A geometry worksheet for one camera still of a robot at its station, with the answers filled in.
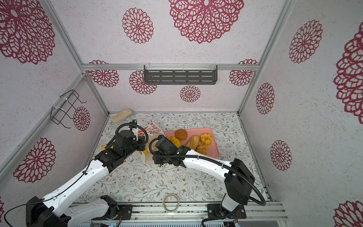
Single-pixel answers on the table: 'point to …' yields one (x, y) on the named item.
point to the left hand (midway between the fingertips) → (144, 139)
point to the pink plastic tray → (212, 150)
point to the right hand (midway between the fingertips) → (152, 156)
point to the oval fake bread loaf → (194, 142)
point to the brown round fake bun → (181, 134)
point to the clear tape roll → (175, 210)
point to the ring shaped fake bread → (206, 139)
